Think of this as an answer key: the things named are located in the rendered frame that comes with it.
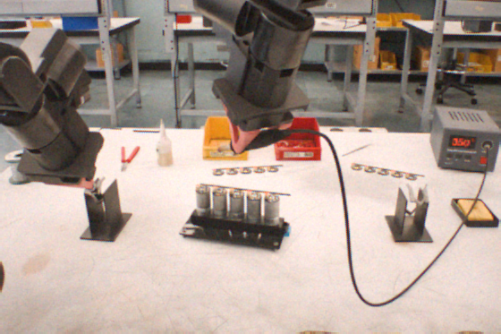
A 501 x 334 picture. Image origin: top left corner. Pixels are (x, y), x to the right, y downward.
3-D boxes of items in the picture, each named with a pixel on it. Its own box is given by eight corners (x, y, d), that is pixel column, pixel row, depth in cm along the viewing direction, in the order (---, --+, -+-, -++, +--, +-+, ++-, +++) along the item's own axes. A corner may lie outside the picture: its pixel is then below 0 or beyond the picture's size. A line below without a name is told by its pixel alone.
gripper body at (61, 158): (38, 135, 59) (10, 105, 53) (106, 139, 58) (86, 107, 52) (22, 178, 56) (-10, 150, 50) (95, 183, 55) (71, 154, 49)
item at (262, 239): (287, 227, 72) (288, 222, 71) (279, 253, 65) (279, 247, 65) (195, 215, 75) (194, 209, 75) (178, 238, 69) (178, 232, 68)
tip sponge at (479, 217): (498, 227, 71) (500, 219, 70) (466, 226, 71) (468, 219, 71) (479, 204, 78) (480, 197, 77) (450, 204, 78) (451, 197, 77)
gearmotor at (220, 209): (225, 223, 71) (225, 195, 69) (211, 221, 71) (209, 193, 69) (230, 216, 73) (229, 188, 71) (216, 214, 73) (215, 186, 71)
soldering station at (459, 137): (493, 175, 89) (504, 132, 85) (437, 170, 91) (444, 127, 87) (478, 148, 102) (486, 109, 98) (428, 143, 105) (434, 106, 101)
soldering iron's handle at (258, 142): (232, 156, 59) (281, 145, 48) (227, 137, 59) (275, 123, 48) (247, 152, 60) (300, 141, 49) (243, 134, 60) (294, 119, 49)
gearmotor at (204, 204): (208, 221, 71) (208, 193, 69) (194, 218, 72) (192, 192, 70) (214, 213, 73) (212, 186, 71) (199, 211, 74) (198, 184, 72)
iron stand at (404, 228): (388, 251, 71) (404, 228, 63) (382, 203, 76) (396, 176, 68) (424, 252, 71) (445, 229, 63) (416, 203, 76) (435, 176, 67)
